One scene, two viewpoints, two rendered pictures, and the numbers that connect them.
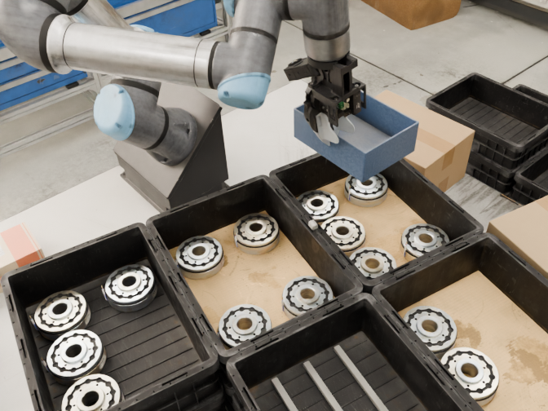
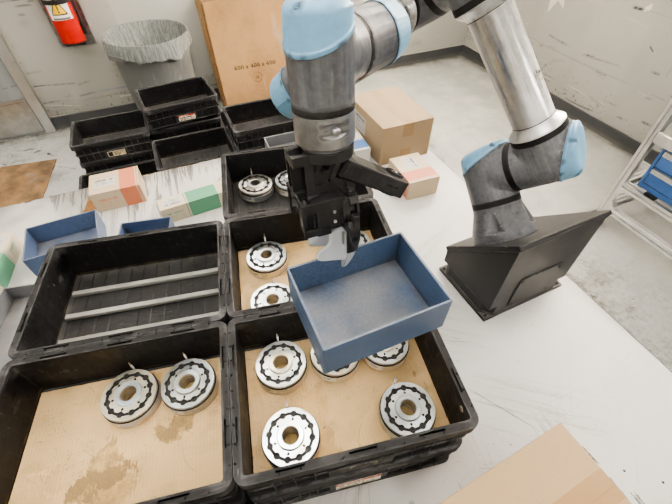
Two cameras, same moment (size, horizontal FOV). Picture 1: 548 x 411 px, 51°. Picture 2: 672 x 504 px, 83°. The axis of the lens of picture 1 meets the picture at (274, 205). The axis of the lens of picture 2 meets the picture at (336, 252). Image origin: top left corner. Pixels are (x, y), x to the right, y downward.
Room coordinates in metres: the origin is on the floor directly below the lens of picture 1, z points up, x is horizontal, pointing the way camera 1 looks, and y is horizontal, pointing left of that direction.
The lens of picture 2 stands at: (0.98, -0.51, 1.57)
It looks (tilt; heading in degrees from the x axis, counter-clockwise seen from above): 47 degrees down; 104
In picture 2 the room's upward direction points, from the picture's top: straight up
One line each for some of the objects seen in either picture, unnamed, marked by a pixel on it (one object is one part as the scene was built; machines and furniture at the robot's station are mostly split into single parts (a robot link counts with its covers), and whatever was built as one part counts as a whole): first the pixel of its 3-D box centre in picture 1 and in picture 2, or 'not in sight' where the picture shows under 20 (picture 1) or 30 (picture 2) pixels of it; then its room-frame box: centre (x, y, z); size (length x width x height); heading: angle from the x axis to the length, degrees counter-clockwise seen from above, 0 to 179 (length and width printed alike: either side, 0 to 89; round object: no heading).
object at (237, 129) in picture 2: not in sight; (270, 149); (0.16, 1.25, 0.37); 0.40 x 0.30 x 0.45; 37
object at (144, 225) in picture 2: not in sight; (146, 250); (0.24, 0.11, 0.74); 0.20 x 0.15 x 0.07; 116
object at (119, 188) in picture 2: not in sight; (118, 188); (-0.02, 0.34, 0.74); 0.16 x 0.12 x 0.07; 37
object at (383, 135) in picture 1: (354, 129); (365, 297); (0.95, -0.17, 1.10); 0.20 x 0.15 x 0.07; 37
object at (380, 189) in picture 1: (366, 183); (407, 408); (1.05, -0.23, 0.86); 0.10 x 0.10 x 0.01
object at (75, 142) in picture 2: not in sight; (121, 153); (-0.72, 1.08, 0.31); 0.40 x 0.30 x 0.34; 37
